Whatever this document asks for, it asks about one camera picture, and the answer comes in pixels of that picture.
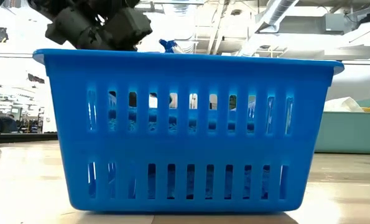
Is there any person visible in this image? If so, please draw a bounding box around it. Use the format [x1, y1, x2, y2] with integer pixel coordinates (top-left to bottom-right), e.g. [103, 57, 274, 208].
[0, 113, 19, 134]

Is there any teal plastic tub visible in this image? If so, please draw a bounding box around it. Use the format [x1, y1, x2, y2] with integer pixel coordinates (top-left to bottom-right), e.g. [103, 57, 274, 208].
[314, 95, 370, 155]

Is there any blue slotted plastic basket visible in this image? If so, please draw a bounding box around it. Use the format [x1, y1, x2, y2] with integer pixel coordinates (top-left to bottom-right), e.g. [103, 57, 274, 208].
[32, 48, 345, 213]

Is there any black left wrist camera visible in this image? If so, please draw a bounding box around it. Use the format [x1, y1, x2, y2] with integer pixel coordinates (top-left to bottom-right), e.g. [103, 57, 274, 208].
[103, 6, 154, 47]

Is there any black metal table frame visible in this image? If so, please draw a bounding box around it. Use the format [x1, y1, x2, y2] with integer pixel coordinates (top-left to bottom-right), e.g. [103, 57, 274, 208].
[0, 131, 58, 145]

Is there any silver ventilation duct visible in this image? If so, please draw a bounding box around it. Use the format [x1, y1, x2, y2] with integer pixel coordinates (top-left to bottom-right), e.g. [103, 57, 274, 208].
[236, 0, 299, 58]

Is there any white cloth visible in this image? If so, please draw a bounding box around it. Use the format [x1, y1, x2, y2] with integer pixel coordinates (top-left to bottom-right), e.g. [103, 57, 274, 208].
[323, 96, 365, 113]

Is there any white blue-trigger spray bottle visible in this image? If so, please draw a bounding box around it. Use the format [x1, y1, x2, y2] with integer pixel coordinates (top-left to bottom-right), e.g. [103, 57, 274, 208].
[159, 39, 185, 54]

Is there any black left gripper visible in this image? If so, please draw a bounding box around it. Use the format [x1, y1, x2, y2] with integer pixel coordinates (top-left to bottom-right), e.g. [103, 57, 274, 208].
[44, 7, 137, 52]

